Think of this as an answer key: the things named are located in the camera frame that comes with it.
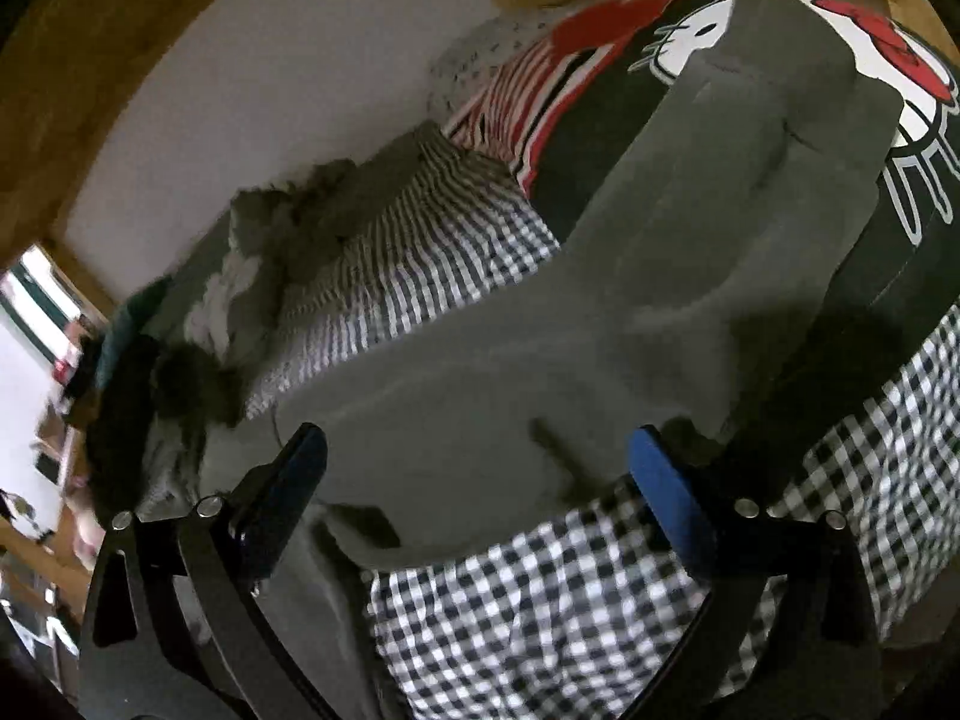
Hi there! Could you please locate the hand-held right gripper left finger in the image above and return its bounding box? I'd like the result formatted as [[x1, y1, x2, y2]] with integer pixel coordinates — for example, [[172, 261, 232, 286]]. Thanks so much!
[[75, 424, 331, 720]]

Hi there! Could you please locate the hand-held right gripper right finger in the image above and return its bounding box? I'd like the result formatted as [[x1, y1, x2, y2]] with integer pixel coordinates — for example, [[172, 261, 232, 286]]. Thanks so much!
[[622, 426, 883, 720]]

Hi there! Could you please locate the large grey sweater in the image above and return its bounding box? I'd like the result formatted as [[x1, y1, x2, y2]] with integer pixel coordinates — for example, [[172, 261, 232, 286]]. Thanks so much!
[[150, 0, 905, 720]]

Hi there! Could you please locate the dark cloth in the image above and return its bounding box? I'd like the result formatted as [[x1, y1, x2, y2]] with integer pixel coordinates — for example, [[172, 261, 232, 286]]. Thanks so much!
[[84, 334, 245, 518]]

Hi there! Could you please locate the white fluffy cloth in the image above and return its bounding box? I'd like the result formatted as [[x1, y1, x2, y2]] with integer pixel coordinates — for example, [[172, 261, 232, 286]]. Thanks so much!
[[182, 251, 267, 361]]

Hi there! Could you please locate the black white checkered bedsheet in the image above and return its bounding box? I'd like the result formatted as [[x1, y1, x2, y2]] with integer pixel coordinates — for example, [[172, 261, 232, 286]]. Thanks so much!
[[244, 124, 960, 720]]

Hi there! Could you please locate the pink soft object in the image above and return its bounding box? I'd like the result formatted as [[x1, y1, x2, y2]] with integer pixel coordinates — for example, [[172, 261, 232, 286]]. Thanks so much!
[[66, 465, 107, 571]]

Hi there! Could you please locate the window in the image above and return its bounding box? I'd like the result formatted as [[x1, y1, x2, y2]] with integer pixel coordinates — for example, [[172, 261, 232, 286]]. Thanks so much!
[[0, 244, 87, 368]]

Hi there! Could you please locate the cartoon cat printed blanket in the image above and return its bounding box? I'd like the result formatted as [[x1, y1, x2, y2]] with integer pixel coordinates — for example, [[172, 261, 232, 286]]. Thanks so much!
[[442, 0, 960, 391]]

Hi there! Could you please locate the speckled white pillow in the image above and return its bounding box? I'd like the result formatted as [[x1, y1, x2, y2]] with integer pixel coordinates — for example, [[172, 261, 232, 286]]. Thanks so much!
[[426, 11, 571, 128]]

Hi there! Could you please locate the wooden bed frame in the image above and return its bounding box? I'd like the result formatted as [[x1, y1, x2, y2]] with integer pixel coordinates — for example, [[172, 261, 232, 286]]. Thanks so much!
[[0, 0, 960, 241]]

